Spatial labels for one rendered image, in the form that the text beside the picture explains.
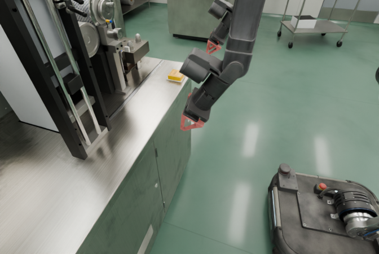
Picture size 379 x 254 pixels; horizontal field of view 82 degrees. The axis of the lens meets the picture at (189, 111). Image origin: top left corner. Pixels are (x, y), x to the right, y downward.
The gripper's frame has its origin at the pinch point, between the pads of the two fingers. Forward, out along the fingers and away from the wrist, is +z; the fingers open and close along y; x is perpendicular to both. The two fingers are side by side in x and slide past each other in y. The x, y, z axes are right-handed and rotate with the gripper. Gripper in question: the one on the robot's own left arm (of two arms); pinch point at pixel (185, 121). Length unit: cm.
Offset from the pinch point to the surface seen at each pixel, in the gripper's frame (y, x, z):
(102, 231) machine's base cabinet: 25.4, -4.8, 34.3
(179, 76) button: -44.3, -5.3, 17.1
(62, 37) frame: -0.4, -39.6, -4.0
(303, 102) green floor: -166, 135, 44
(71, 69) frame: -1.5, -36.4, 5.7
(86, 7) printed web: -29, -49, 2
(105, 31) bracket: -28.3, -39.7, 6.3
